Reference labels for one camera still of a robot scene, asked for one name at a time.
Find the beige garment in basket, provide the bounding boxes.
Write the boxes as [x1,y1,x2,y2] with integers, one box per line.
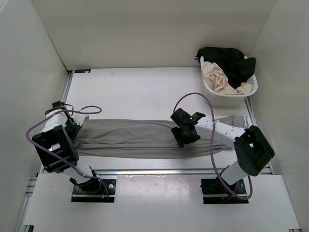
[202,61,252,95]

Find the white laundry basket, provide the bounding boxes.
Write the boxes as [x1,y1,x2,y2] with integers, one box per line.
[200,57,258,107]

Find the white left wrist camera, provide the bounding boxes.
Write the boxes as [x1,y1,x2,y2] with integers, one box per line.
[72,114,89,127]

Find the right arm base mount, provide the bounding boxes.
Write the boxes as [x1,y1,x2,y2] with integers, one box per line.
[200,178,249,204]

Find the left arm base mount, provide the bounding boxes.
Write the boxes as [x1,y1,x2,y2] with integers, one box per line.
[70,170,116,203]

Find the blue label sticker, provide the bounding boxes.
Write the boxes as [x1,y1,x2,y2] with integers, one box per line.
[74,69,91,73]

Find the aluminium front rail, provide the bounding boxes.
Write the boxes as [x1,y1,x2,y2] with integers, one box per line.
[43,168,276,175]

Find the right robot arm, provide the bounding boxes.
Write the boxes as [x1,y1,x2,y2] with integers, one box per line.
[171,108,275,193]

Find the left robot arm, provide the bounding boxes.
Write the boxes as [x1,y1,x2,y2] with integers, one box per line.
[31,101,104,194]

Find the grey trousers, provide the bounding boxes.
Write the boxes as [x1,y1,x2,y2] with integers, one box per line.
[73,115,249,160]

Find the black garment in basket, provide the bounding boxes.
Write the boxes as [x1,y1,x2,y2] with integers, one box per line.
[195,47,256,88]

